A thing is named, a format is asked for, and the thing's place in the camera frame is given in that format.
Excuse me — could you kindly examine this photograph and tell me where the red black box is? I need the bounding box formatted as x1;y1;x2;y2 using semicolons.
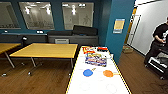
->
97;46;110;53

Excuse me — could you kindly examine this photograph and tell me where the grey white box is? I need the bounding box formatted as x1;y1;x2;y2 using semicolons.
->
54;38;70;45

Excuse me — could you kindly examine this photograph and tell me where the blue disc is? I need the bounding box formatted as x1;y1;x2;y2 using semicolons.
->
82;67;97;78

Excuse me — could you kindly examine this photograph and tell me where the interior glass window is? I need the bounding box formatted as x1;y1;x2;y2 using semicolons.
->
0;2;20;30
18;1;56;31
61;2;95;31

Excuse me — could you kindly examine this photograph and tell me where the orange disc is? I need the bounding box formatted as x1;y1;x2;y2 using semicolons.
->
102;69;120;79

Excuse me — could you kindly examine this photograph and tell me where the yellow wooden table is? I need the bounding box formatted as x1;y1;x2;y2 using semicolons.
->
0;42;22;69
9;42;79;76

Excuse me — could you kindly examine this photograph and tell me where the yellow white air hockey table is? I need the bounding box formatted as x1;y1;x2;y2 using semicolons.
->
65;45;133;94

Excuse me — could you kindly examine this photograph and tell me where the cardboard box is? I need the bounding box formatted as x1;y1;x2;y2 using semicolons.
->
121;45;134;54

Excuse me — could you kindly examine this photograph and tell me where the dark low sofa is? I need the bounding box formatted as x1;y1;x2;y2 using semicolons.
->
0;32;48;44

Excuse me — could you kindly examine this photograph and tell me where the person in black shirt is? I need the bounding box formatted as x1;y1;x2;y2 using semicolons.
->
143;18;168;66

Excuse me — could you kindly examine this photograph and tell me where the black wheeled cart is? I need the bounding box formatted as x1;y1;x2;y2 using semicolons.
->
146;46;168;80

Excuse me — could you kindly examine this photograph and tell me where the yellow framed wall sign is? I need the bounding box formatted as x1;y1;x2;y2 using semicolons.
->
112;18;126;35

